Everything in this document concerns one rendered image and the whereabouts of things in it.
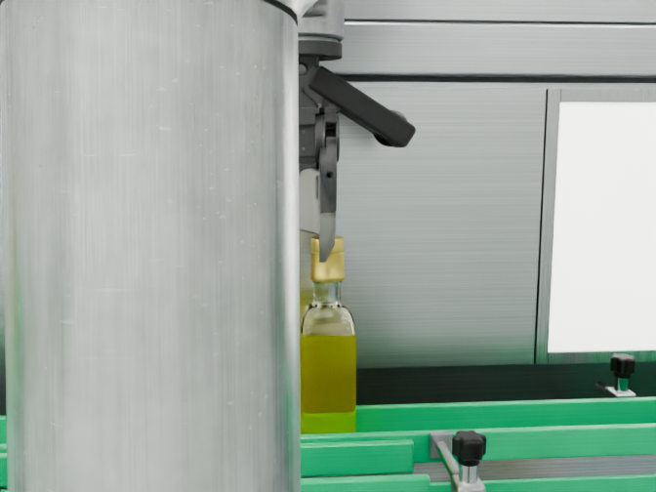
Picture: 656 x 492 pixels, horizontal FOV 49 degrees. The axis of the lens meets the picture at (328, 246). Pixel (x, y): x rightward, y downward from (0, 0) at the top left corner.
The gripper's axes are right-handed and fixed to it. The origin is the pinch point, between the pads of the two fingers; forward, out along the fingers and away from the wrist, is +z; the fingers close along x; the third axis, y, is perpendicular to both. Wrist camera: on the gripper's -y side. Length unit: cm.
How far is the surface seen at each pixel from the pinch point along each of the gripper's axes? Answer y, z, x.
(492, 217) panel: -20.9, -1.4, -12.0
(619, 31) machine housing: -35.8, -23.3, -12.9
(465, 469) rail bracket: -10.5, 17.1, 15.6
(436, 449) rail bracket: -10.4, 19.8, 5.8
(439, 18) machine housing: -14.6, -25.0, -15.0
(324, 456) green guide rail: 0.9, 19.9, 6.3
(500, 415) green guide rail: -19.8, 20.2, -3.2
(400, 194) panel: -9.6, -4.2, -12.0
